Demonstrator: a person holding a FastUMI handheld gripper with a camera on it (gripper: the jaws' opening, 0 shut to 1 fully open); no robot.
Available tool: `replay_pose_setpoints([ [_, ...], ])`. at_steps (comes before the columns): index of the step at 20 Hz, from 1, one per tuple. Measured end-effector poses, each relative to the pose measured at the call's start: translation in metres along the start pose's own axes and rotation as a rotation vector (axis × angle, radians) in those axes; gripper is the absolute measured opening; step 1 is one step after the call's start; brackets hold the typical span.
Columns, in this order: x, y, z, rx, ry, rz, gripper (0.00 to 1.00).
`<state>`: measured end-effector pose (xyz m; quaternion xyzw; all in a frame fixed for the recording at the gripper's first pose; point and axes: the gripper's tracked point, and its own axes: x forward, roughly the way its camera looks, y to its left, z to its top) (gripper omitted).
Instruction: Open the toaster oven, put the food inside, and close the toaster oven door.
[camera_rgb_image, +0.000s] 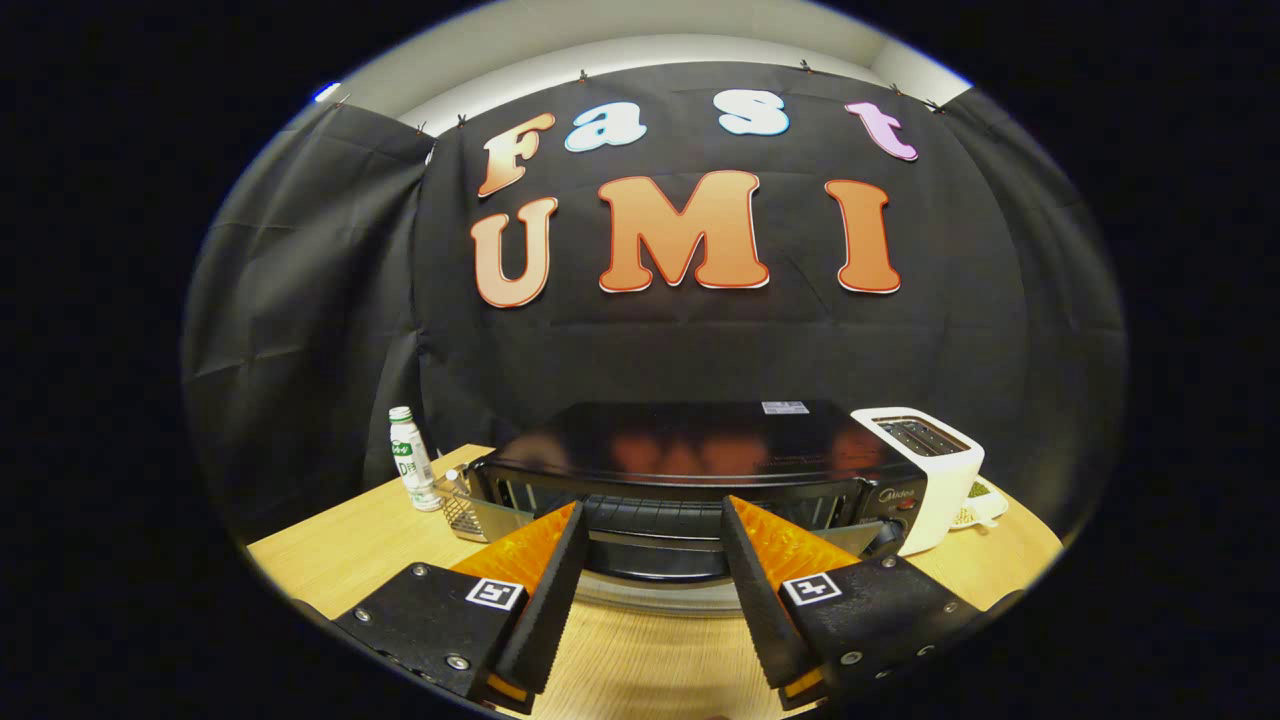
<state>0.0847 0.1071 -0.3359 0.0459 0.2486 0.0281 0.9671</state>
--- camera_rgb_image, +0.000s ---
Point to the small ceiling light panel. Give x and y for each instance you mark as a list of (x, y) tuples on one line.
[(327, 92)]

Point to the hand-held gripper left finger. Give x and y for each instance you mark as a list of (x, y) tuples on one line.
[(550, 600)]

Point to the white divided dish with beans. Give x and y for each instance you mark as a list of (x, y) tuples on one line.
[(985, 500)]

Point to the white bottle green label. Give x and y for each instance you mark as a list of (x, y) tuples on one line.
[(410, 460)]

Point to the black toaster oven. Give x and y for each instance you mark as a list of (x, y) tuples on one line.
[(680, 440)]

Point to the metal mesh holder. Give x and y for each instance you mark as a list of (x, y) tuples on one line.
[(470, 515)]

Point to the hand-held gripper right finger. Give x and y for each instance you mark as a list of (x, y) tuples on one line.
[(760, 600)]

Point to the white toaster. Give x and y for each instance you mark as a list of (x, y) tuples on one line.
[(945, 480)]

